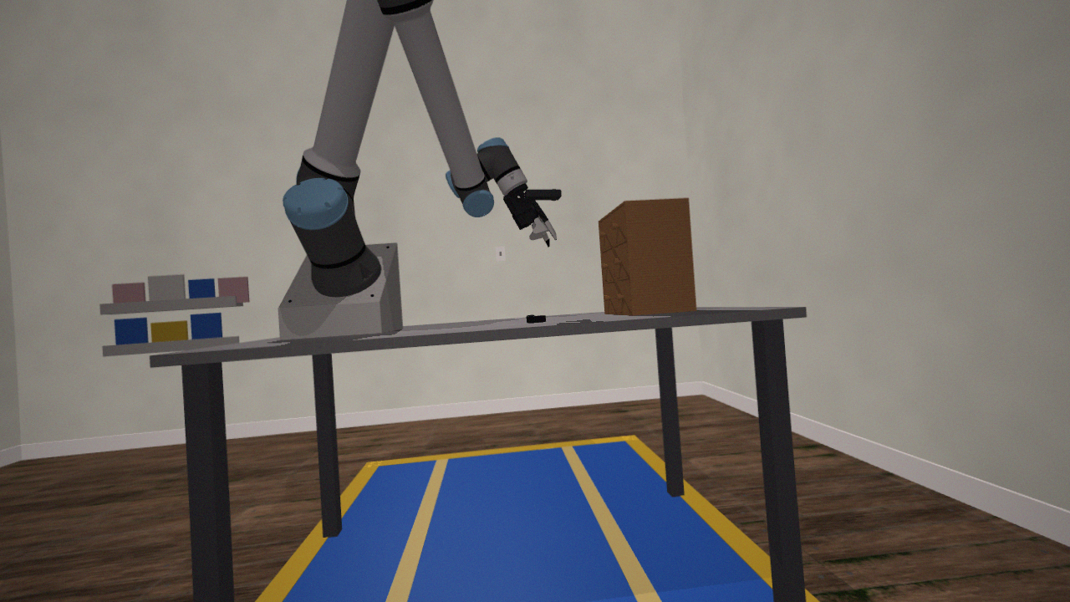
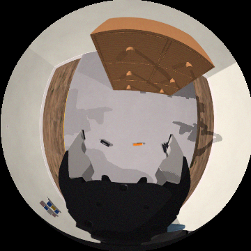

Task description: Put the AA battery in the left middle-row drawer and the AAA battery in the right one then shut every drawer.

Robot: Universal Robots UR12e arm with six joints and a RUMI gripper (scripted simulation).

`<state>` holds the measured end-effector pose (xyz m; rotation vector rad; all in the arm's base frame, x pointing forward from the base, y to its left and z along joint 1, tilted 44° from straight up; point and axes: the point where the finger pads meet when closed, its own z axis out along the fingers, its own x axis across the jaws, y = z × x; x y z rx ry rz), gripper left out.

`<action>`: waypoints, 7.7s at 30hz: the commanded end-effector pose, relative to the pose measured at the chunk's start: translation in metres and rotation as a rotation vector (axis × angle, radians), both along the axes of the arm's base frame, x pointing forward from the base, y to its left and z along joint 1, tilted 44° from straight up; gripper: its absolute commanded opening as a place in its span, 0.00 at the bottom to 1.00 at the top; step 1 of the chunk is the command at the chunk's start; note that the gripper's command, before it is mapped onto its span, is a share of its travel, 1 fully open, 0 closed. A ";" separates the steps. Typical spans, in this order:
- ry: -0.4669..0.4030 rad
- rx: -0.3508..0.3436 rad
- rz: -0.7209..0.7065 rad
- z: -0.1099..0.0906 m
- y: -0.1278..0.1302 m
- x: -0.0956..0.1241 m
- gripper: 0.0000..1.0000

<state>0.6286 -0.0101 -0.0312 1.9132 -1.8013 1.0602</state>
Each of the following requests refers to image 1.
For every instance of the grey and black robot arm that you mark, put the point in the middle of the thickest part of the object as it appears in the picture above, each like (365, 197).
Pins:
(322, 215)

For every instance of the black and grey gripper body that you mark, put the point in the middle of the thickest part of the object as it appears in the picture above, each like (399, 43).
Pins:
(522, 209)

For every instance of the brown wooden chest of drawers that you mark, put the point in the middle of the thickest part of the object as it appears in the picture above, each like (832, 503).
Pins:
(661, 270)

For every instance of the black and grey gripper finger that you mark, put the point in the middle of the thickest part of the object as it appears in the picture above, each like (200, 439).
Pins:
(543, 235)
(542, 223)

